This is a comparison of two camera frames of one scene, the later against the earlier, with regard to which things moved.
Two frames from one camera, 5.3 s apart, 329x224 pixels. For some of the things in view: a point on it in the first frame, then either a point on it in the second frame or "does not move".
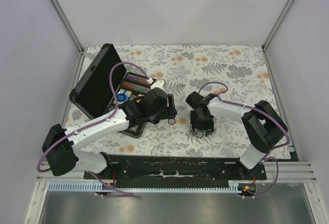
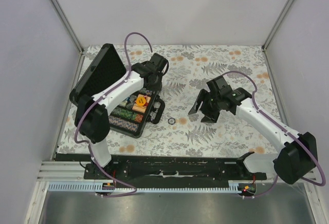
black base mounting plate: [177, 171] does not move
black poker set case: [93, 93] does not move
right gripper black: [208, 127] to [210, 117]
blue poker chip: [171, 121] does not move
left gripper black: [169, 112] to [158, 87]
